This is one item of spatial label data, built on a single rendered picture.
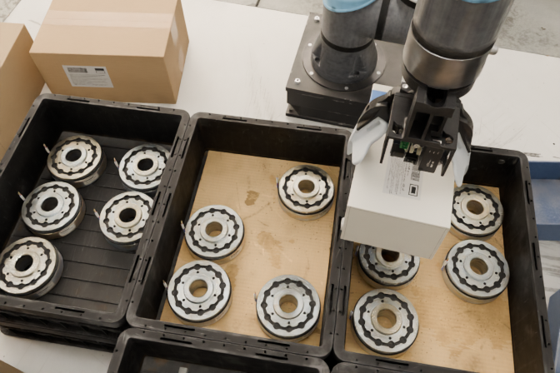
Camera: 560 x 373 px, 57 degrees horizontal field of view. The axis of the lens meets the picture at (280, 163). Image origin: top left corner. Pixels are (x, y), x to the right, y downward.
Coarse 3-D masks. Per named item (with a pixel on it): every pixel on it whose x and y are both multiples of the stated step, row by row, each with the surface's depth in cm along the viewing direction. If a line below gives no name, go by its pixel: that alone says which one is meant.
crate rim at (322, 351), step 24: (192, 120) 95; (216, 120) 95; (240, 120) 95; (264, 120) 94; (168, 192) 86; (336, 240) 81; (144, 264) 79; (336, 264) 79; (144, 288) 77; (336, 288) 77; (192, 336) 73; (216, 336) 73; (240, 336) 73
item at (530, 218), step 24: (528, 168) 88; (528, 192) 86; (528, 216) 83; (528, 240) 81; (336, 312) 76; (336, 336) 73; (336, 360) 73; (360, 360) 71; (384, 360) 71; (552, 360) 71
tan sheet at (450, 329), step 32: (352, 256) 90; (384, 256) 90; (352, 288) 87; (416, 288) 87; (384, 320) 84; (448, 320) 84; (480, 320) 84; (416, 352) 81; (448, 352) 81; (480, 352) 81
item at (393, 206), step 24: (360, 168) 64; (384, 168) 64; (408, 168) 64; (360, 192) 62; (384, 192) 62; (408, 192) 62; (432, 192) 62; (360, 216) 63; (384, 216) 61; (408, 216) 60; (432, 216) 60; (360, 240) 68; (384, 240) 66; (408, 240) 64; (432, 240) 63
